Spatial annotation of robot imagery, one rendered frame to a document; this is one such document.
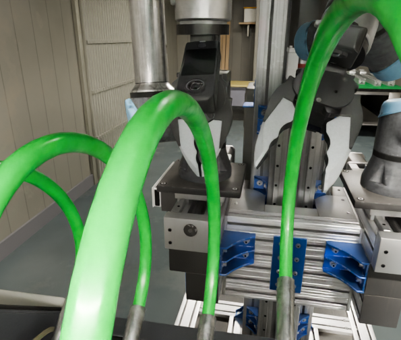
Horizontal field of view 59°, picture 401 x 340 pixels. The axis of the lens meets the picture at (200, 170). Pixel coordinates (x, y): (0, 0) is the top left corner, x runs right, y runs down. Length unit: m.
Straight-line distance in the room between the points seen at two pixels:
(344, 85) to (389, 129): 0.50
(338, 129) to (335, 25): 0.25
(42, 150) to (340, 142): 0.32
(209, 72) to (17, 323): 0.38
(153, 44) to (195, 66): 0.46
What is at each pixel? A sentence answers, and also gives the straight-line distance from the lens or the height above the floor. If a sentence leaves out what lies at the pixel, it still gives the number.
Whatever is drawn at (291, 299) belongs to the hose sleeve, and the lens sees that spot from 0.39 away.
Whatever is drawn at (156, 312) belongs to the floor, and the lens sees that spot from 2.09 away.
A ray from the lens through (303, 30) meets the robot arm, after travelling 0.74.
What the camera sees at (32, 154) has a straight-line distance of 0.21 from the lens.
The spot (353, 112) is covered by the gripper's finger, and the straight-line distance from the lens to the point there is 0.45.
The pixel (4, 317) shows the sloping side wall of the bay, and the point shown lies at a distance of 0.49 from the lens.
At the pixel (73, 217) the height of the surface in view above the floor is 1.21.
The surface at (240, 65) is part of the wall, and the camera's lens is 8.03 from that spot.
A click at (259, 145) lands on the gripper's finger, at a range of 0.42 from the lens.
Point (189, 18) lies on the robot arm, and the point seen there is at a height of 1.43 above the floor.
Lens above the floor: 1.40
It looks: 21 degrees down
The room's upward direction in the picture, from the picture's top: straight up
